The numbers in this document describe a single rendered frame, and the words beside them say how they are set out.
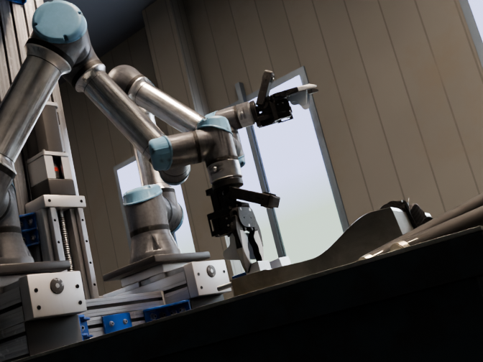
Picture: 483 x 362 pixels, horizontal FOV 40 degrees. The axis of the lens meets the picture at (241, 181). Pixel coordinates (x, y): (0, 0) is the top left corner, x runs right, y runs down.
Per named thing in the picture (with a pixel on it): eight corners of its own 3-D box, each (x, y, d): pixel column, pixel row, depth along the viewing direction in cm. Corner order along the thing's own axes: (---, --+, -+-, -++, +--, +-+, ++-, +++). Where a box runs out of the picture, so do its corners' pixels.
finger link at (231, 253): (230, 278, 146) (226, 238, 150) (252, 271, 143) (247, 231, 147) (221, 275, 143) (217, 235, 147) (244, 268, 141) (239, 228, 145)
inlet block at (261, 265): (215, 301, 148) (209, 277, 149) (227, 299, 152) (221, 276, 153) (264, 285, 142) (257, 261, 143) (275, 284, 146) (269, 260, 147)
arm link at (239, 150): (216, 166, 200) (208, 132, 203) (226, 174, 211) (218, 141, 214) (241, 159, 199) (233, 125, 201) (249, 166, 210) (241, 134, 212)
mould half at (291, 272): (240, 322, 137) (225, 258, 140) (296, 312, 159) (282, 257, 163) (481, 258, 114) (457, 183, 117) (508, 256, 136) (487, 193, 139)
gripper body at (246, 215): (229, 240, 154) (218, 190, 157) (261, 229, 150) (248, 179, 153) (211, 240, 148) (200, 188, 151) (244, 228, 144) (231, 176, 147)
